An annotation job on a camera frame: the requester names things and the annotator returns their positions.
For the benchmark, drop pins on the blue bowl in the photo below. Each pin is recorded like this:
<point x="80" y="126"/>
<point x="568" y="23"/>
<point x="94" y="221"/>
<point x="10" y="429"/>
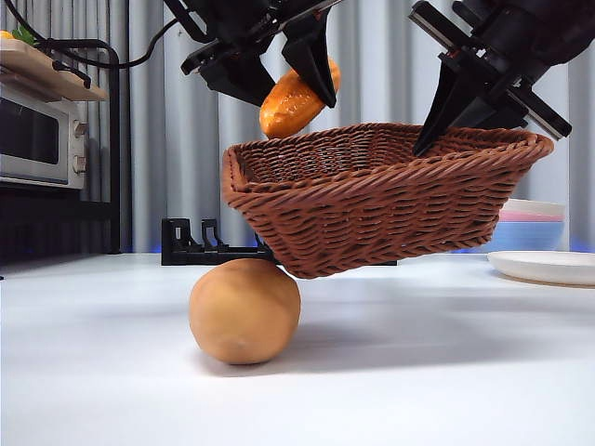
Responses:
<point x="530" y="237"/>

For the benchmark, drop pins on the silver toaster oven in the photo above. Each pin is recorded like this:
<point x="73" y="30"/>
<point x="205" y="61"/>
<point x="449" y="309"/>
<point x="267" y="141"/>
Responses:
<point x="28" y="139"/>

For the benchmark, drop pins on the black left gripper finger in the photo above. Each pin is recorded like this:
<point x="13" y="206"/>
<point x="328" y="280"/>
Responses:
<point x="309" y="51"/>
<point x="237" y="74"/>

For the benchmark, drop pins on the black dish rack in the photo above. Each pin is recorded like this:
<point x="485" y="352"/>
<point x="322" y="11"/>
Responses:
<point x="186" y="256"/>

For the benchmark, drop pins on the grey pleated curtain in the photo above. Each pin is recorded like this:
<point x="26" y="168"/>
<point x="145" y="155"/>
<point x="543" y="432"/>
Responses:
<point x="395" y="69"/>

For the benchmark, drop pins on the white flat plate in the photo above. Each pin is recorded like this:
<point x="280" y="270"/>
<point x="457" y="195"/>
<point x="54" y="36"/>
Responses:
<point x="548" y="267"/>

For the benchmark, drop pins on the black metal shelf frame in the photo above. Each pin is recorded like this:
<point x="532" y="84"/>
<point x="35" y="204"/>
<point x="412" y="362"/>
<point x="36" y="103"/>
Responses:
<point x="115" y="139"/>

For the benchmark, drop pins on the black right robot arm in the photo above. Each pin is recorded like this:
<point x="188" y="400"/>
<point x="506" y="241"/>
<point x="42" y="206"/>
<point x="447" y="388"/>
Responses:
<point x="558" y="28"/>

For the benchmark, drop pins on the green leaves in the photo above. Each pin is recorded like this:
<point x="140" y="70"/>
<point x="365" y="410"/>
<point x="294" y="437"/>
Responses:
<point x="25" y="35"/>

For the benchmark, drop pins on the brown toy potato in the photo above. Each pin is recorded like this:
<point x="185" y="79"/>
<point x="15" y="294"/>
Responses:
<point x="241" y="316"/>

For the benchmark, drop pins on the brown wicker basket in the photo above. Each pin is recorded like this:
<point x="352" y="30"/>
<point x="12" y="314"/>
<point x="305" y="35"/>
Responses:
<point x="372" y="218"/>

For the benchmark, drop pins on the pink bowl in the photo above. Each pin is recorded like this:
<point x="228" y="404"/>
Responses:
<point x="534" y="216"/>

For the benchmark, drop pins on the small orange fruit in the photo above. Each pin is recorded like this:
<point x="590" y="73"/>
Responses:
<point x="3" y="35"/>

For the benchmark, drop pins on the orange toy corn cob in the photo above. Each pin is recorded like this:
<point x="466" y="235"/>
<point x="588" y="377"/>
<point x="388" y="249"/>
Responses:
<point x="288" y="111"/>

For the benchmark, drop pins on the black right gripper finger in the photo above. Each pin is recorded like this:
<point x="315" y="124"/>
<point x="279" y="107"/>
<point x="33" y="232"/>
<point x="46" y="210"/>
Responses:
<point x="446" y="102"/>
<point x="497" y="116"/>

